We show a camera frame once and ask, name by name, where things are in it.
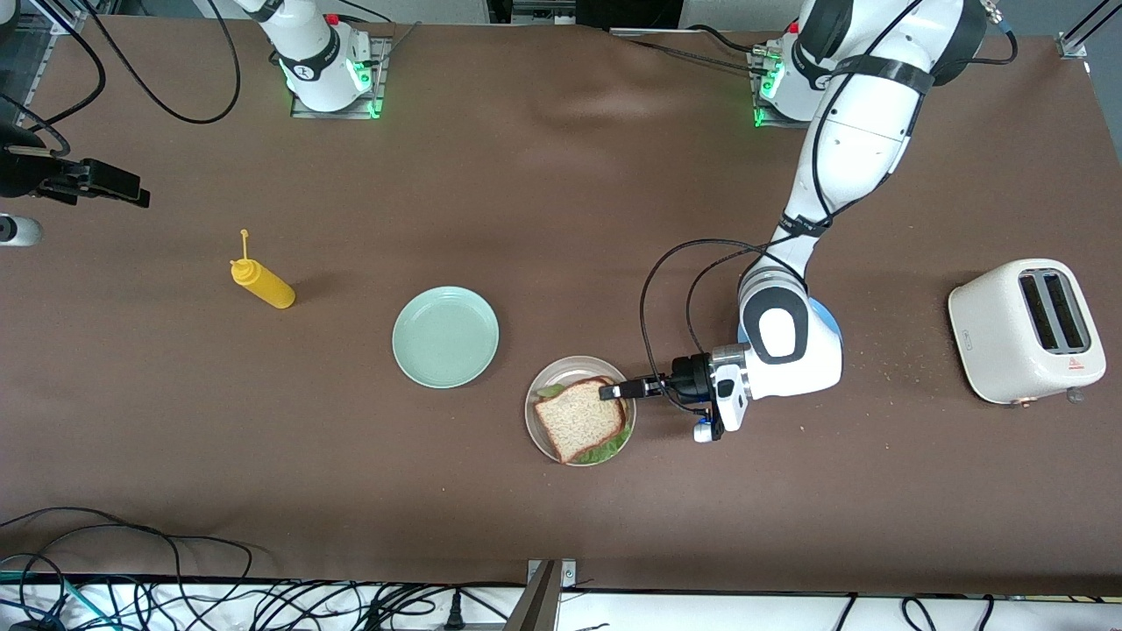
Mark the beige plate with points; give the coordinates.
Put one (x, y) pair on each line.
(536, 434)

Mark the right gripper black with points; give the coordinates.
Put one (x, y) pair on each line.
(26, 173)

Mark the yellow mustard squeeze bottle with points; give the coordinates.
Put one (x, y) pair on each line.
(267, 289)

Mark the brown table cover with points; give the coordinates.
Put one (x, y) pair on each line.
(526, 219)

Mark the mint green plate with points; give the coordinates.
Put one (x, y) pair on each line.
(445, 337)

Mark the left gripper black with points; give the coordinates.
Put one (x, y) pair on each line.
(691, 375)

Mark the white toaster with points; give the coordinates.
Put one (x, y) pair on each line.
(995, 342)

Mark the black power plug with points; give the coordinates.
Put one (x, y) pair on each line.
(453, 613)

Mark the brown bread slice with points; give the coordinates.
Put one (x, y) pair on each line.
(578, 421)

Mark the green lettuce leaf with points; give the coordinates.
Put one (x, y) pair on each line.
(605, 451)

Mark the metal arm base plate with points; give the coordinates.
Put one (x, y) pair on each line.
(307, 111)
(771, 121)

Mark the aluminium frame corner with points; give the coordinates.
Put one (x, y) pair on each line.
(1071, 46)
(53, 17)

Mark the blue plate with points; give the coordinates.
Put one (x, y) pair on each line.
(828, 320)

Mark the metal post bracket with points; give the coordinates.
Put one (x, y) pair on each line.
(539, 605)

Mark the black equipment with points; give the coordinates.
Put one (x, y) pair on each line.
(631, 10)

